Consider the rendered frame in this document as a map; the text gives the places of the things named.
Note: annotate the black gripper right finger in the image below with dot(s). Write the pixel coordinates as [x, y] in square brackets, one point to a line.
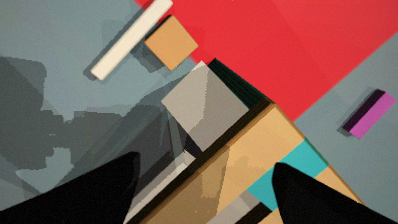
[303, 200]

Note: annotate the small purple block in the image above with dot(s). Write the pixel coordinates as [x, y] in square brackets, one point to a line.
[372, 110]

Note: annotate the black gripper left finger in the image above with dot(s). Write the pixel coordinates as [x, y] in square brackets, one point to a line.
[101, 196]

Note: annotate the small tan block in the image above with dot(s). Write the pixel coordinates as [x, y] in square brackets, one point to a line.
[170, 42]

